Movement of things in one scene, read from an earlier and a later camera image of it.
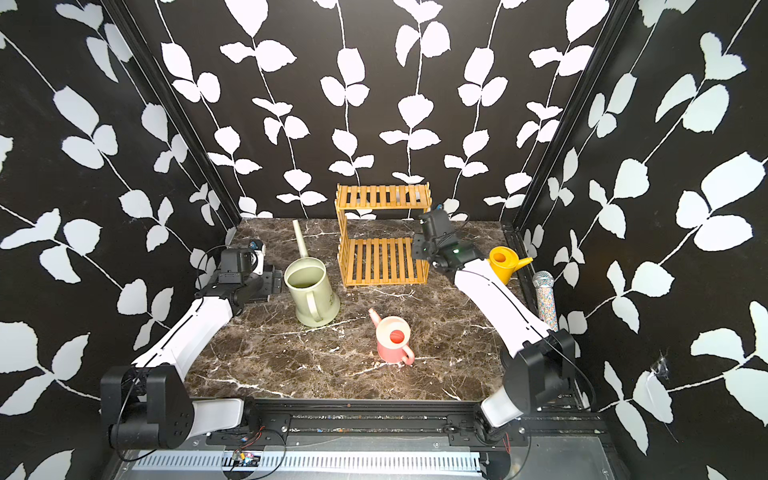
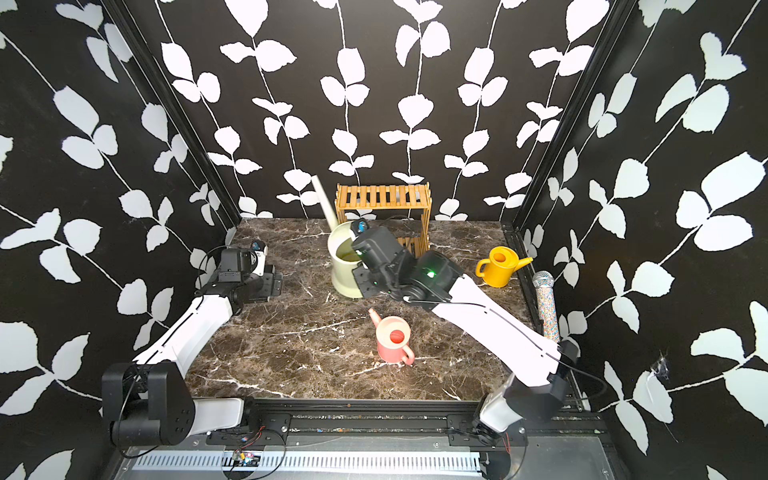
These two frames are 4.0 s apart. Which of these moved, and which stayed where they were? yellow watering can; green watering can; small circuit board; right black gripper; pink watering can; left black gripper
Moved: green watering can; right black gripper
Stayed: left black gripper; yellow watering can; small circuit board; pink watering can
